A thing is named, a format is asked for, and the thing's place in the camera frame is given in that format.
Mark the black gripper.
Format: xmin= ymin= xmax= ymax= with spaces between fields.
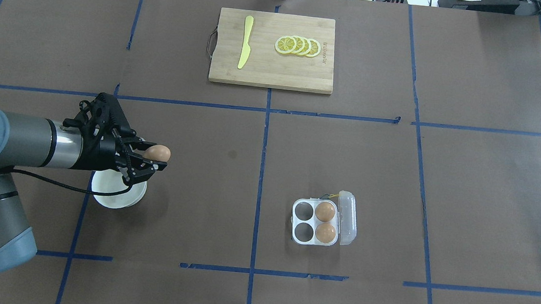
xmin=62 ymin=92 xmax=168 ymax=186

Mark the lemon slice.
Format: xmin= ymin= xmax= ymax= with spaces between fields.
xmin=291 ymin=35 xmax=305 ymax=55
xmin=274 ymin=36 xmax=298 ymax=55
xmin=304 ymin=39 xmax=321 ymax=58
xmin=295 ymin=38 xmax=309 ymax=56

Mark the yellow plastic knife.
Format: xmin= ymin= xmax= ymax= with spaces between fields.
xmin=237 ymin=15 xmax=255 ymax=69

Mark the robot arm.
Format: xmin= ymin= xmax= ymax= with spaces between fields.
xmin=0 ymin=92 xmax=170 ymax=272

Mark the white bowl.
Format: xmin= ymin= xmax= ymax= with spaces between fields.
xmin=91 ymin=170 xmax=148 ymax=209

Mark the clear plastic egg box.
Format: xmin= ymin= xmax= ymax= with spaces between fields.
xmin=291 ymin=191 xmax=358 ymax=247

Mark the brown egg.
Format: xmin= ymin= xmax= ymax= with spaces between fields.
xmin=143 ymin=144 xmax=172 ymax=162
xmin=314 ymin=201 xmax=337 ymax=223
xmin=315 ymin=223 xmax=337 ymax=244

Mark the wooden cutting board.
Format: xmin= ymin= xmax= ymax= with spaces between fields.
xmin=208 ymin=7 xmax=336 ymax=95

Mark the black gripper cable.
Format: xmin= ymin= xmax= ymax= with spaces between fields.
xmin=0 ymin=165 xmax=134 ymax=202

